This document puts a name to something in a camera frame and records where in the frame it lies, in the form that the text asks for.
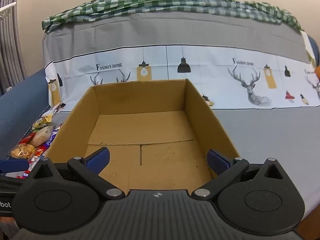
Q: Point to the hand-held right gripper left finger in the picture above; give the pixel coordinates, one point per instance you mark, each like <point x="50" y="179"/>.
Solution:
<point x="98" y="158"/>

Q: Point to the white rack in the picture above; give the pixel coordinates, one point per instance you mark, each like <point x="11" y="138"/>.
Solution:
<point x="6" y="10"/>

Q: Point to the grey deer print sheet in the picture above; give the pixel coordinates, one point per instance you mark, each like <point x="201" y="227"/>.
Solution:
<point x="175" y="32"/>

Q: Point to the grey curtain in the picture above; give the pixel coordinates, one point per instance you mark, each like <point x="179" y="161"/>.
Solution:
<point x="10" y="50"/>

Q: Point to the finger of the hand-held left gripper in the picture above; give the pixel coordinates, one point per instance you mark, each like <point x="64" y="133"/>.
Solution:
<point x="12" y="165"/>

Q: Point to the orange object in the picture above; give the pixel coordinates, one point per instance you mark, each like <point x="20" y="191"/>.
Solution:
<point x="317" y="72"/>

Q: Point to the brown cardboard box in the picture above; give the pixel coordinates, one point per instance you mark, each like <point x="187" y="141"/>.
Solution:
<point x="140" y="127"/>

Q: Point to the green checkered cloth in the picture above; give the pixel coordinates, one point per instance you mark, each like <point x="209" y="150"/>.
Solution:
<point x="160" y="2"/>

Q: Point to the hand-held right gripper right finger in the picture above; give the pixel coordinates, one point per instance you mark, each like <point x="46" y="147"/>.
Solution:
<point x="217" y="161"/>

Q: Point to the pile of snack packets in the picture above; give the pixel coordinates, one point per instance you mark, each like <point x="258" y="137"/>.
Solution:
<point x="40" y="135"/>

